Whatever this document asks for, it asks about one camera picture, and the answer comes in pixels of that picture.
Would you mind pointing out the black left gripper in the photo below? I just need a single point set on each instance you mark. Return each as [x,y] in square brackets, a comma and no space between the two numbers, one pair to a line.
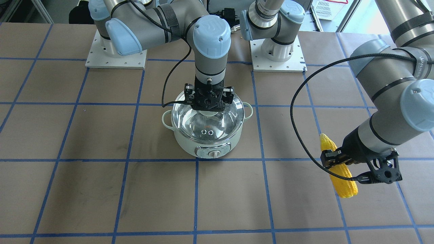
[356,146]

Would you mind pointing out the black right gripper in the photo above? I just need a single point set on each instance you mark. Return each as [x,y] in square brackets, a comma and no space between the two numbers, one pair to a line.
[188,95]

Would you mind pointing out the yellow corn cob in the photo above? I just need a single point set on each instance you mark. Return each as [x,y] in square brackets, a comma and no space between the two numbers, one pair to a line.
[344,189]

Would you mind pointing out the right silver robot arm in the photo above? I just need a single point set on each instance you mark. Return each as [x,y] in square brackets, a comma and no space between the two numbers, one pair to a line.
[131,26]

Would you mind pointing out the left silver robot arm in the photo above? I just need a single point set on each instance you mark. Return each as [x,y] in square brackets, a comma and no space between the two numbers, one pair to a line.
[401,90]

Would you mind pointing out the light green electric pot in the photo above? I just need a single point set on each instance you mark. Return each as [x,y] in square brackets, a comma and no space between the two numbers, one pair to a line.
[205,134]

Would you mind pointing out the white plastic basket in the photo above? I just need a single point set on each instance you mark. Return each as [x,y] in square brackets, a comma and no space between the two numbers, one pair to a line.
[328,9]

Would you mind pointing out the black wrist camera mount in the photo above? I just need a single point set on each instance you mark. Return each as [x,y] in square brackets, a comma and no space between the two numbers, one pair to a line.
[382,170]

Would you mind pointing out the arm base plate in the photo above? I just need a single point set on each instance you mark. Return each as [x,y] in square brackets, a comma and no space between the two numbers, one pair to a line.
[103,54]
[268,56]

